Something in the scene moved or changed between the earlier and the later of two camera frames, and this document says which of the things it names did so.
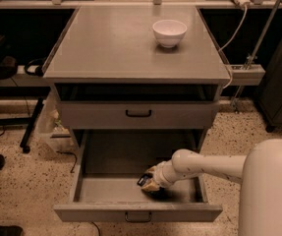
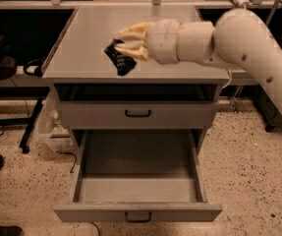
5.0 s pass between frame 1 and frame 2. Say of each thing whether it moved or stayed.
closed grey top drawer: stayed
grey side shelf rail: stayed
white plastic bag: stayed
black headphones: stayed
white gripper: moved
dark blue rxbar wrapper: moved
